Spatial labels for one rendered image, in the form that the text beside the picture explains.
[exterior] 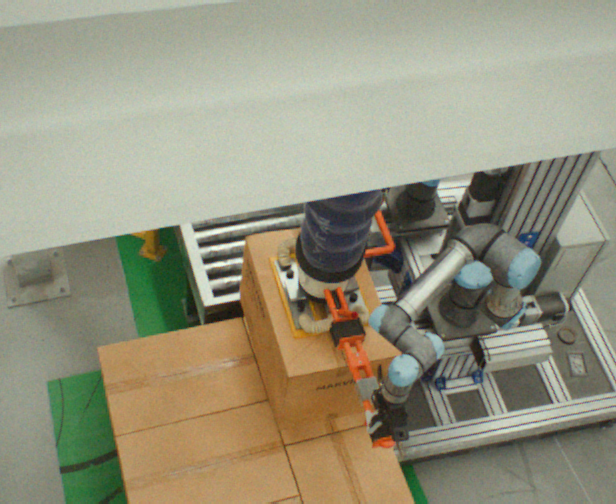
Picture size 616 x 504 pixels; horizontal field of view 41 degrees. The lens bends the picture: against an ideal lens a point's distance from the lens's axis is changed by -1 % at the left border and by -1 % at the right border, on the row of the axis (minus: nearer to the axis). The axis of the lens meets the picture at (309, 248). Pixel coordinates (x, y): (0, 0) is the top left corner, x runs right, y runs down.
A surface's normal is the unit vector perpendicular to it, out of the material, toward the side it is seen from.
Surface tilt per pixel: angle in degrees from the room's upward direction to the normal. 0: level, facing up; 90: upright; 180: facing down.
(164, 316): 0
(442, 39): 90
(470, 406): 0
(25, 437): 0
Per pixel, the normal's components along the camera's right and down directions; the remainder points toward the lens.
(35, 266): 0.31, 0.77
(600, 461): 0.11, -0.62
